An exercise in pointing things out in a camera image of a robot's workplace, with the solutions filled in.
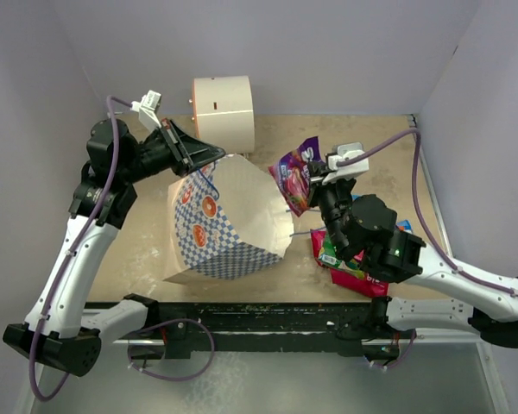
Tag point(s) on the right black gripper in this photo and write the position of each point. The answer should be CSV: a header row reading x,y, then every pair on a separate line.
x,y
315,189

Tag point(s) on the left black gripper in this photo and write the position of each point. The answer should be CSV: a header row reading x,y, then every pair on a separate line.
x,y
186,152

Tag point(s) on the blue snack bar wrapper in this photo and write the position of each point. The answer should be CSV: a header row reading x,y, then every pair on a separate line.
x,y
405,225

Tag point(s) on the green snack bag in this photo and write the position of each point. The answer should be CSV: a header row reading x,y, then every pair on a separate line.
x,y
327,257

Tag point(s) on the red chips bag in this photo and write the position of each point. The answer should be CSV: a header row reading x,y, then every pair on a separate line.
x,y
369,287

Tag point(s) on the blue checkered paper bag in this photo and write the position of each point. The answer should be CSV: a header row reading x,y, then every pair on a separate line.
x,y
226,221

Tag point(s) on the purple snack packet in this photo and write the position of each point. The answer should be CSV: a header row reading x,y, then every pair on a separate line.
x,y
292,176

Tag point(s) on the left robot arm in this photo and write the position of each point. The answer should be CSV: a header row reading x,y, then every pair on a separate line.
x,y
55,333

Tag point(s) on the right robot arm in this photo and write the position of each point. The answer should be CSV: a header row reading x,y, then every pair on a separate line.
x,y
477,300

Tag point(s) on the white cylindrical box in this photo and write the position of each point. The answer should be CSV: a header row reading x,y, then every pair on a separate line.
x,y
223,113

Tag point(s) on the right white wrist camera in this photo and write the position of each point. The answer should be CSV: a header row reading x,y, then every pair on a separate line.
x,y
345,162

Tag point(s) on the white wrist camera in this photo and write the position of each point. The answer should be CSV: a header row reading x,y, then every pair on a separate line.
x,y
345,162
147,109

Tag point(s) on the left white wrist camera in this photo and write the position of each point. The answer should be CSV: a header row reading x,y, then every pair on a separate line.
x,y
147,109

